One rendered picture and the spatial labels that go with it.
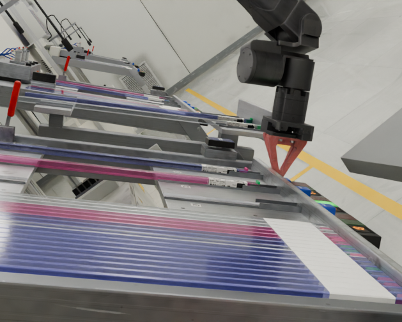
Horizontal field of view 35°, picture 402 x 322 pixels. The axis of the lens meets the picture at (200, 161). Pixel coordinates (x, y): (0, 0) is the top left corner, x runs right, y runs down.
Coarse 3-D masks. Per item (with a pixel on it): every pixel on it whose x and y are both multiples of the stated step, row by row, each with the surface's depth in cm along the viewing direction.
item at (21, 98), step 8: (24, 96) 127; (56, 104) 128; (64, 104) 128; (72, 104) 129; (80, 104) 129; (88, 104) 129; (112, 112) 130; (120, 112) 130; (128, 112) 130; (136, 112) 131; (144, 112) 131; (152, 112) 131; (176, 120) 132; (184, 120) 132; (192, 120) 133; (200, 120) 133; (208, 120) 133; (216, 120) 134; (256, 128) 135
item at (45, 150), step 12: (0, 144) 103; (12, 144) 103; (24, 144) 104; (72, 156) 105; (84, 156) 105; (96, 156) 105; (108, 156) 105; (120, 156) 106; (180, 168) 108; (192, 168) 108
